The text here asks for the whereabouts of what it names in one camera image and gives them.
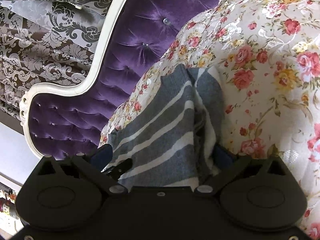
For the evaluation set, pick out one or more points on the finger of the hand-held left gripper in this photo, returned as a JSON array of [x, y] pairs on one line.
[[122, 166]]

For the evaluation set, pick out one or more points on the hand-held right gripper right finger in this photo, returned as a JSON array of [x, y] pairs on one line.
[[223, 155]]

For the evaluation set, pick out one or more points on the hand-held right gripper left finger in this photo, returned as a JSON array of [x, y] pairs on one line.
[[103, 153]]

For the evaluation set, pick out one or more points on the grey white striped sweater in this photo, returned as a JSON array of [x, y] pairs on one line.
[[155, 130]]

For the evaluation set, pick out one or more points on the floral bedspread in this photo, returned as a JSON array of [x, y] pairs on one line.
[[262, 105]]

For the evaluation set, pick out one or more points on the brown silver damask curtain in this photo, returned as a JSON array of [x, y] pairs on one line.
[[37, 62]]

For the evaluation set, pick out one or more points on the sheer grey patterned curtain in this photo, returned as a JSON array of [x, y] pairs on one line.
[[30, 7]]

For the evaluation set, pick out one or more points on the purple tufted sofa white frame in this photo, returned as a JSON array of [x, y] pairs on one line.
[[130, 55]]

